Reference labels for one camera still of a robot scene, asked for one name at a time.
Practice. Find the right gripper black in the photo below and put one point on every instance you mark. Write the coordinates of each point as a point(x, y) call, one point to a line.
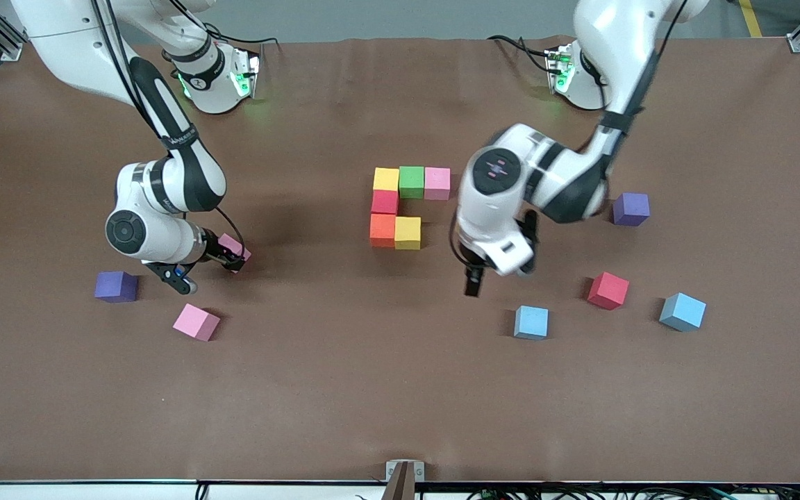
point(214, 255)

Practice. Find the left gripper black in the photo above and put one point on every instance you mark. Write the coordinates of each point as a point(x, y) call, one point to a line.
point(473, 267)

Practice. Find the pink foam cube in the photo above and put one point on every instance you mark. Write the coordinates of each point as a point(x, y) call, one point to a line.
point(437, 183)
point(235, 244)
point(196, 321)

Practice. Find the blue foam cube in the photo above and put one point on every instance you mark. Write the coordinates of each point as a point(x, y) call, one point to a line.
point(531, 322)
point(682, 311)

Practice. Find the yellow foam cube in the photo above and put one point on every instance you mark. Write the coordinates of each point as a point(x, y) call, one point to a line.
point(407, 232)
point(387, 179)

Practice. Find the orange foam cube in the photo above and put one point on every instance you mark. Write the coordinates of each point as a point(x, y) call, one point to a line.
point(382, 230)

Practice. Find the green foam cube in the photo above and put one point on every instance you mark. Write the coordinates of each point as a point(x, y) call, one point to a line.
point(412, 183)

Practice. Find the red foam cube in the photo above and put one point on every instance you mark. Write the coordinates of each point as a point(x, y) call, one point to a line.
point(607, 290)
point(385, 202)

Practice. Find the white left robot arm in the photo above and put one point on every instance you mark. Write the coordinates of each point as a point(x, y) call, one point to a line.
point(497, 201)

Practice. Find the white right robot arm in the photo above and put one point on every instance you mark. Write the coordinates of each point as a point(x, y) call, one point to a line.
point(150, 208)

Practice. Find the purple foam cube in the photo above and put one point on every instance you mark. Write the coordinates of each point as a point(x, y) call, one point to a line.
point(116, 286)
point(630, 209)

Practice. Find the brown table cover mat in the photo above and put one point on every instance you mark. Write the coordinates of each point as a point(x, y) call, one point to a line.
point(400, 389)

